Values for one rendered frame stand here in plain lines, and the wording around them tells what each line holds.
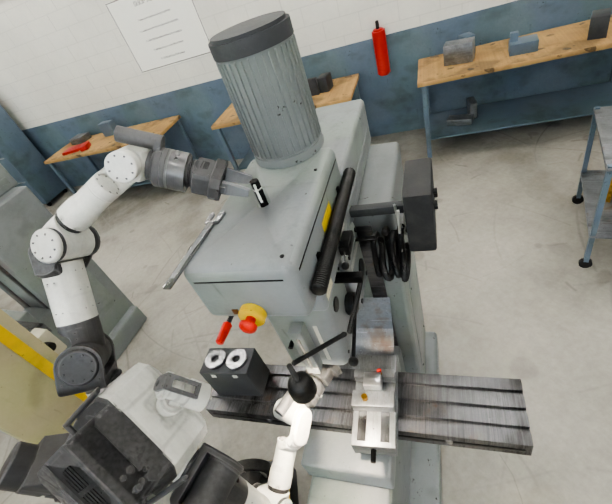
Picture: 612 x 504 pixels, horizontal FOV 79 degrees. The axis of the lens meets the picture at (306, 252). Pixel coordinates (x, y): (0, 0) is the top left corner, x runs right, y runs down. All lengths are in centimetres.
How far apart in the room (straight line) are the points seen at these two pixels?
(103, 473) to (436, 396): 109
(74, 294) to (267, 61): 69
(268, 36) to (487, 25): 426
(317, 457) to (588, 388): 170
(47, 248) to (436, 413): 129
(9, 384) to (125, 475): 162
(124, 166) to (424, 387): 126
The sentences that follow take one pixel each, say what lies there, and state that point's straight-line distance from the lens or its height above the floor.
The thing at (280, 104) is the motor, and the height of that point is 205.
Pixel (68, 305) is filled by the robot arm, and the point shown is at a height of 186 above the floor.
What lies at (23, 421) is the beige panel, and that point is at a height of 89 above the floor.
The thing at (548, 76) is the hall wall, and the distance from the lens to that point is 536.
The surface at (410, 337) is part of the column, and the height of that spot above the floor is 81.
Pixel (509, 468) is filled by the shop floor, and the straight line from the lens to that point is 247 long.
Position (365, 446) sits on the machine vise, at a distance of 143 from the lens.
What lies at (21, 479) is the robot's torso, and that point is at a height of 152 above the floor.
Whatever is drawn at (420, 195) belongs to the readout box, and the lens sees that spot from 106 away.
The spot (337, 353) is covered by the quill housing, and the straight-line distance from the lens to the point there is 115.
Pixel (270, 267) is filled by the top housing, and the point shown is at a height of 188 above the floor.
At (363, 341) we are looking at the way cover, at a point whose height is 94.
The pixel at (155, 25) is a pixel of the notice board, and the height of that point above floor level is 199.
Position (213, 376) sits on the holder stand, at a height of 111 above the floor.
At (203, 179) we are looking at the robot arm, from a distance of 84.
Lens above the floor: 233
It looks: 39 degrees down
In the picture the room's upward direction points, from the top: 21 degrees counter-clockwise
